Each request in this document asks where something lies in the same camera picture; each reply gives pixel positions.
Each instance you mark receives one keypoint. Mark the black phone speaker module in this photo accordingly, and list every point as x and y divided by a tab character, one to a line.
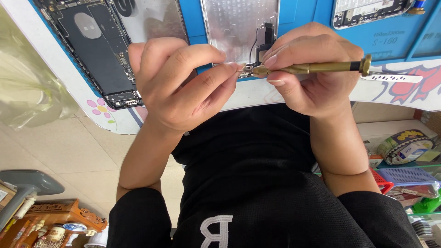
265	38

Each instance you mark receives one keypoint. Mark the small metal phone part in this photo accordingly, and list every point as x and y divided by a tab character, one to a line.
246	71

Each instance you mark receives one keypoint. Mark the grey stand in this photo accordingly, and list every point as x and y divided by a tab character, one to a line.
24	187

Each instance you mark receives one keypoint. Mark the carved wooden shelf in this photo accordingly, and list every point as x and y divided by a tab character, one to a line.
51	224

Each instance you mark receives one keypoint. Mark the printed tape roll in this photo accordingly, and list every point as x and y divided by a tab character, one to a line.
406	146

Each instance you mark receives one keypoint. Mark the red plastic basket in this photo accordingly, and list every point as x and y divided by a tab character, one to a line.
382	182

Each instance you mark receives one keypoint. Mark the translucent plastic bag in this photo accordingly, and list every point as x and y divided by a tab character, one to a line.
27	79

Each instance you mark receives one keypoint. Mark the white perforated tweezers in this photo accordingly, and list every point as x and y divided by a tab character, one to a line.
392	78

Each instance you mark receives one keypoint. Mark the opened phone with black battery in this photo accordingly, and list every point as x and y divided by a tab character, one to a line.
96	48

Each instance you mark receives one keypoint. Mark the silver phone frame with parts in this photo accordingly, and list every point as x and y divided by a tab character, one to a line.
368	12

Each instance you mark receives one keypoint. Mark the brass and blue tool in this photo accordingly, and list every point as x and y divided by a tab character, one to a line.
417	7

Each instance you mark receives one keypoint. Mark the blue plastic basket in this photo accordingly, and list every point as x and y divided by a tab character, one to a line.
410	179

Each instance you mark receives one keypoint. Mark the empty silver phone housing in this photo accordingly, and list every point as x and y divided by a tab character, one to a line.
234	27

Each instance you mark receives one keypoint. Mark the silver phone shield plate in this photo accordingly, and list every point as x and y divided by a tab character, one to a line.
155	20

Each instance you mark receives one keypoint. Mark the blue repair mat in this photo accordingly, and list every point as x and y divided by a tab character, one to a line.
389	41

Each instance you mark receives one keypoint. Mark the person's black shirt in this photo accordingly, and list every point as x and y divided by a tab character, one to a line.
248	179

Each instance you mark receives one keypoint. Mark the person's right hand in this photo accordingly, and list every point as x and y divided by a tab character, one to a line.
324	89

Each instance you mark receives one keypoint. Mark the person's left hand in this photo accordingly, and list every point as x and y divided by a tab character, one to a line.
162	89

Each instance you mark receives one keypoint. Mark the brass precision screwdriver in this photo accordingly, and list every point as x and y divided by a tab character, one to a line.
324	67

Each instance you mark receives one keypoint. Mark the green plastic item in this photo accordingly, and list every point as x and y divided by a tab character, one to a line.
427	205

